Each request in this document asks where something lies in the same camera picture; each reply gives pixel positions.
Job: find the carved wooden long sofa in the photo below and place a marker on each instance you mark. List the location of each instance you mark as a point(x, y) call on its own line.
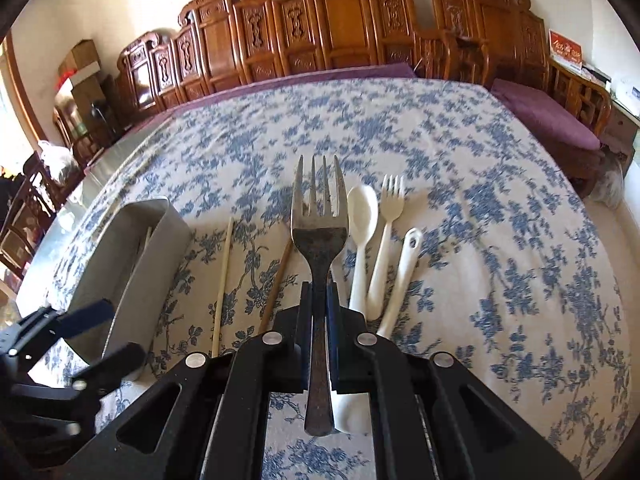
point(345, 15)

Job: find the carved wooden side sofa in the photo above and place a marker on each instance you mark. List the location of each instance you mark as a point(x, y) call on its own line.
point(500, 20)

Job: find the cardboard box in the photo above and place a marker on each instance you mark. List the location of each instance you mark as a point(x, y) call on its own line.
point(80, 55)

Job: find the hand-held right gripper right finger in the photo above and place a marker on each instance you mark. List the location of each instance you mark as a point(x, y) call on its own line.
point(333, 320)

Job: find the brown wooden chopstick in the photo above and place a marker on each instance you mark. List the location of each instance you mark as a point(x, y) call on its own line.
point(277, 280)

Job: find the dark wooden chair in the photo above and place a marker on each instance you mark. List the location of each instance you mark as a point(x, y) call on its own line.
point(30, 220)

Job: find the blue floral tablecloth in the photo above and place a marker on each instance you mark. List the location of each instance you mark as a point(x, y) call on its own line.
point(400, 135)

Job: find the long purple seat cushion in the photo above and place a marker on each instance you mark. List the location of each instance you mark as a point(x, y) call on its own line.
point(380, 70)

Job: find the white plastic bag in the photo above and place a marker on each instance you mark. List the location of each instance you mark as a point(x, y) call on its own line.
point(55, 160)

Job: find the clear plastic bag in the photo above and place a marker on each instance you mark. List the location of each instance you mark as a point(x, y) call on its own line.
point(610, 185)

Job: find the light wooden chopstick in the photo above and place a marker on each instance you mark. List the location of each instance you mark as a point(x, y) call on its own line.
point(222, 285)
point(146, 237)

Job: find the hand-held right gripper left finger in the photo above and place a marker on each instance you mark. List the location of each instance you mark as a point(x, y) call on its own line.
point(299, 345)

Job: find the white plastic spoon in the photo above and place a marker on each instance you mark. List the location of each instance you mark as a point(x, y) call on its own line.
point(362, 215)

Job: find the metal utensil holder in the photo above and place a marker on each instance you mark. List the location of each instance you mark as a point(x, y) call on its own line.
point(150, 280)

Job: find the metal fork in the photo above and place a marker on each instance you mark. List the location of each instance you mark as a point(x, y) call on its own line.
point(320, 245)

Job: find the wooden side cabinet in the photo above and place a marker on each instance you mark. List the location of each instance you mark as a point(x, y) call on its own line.
point(620, 135)

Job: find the thick purple seat cushion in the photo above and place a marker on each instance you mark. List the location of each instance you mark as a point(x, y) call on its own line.
point(545, 110)

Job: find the white plastic fork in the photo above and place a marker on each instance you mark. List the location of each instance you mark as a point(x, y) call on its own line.
point(387, 240)

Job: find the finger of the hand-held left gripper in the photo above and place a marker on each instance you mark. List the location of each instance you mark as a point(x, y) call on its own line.
point(117, 360)
point(85, 317)

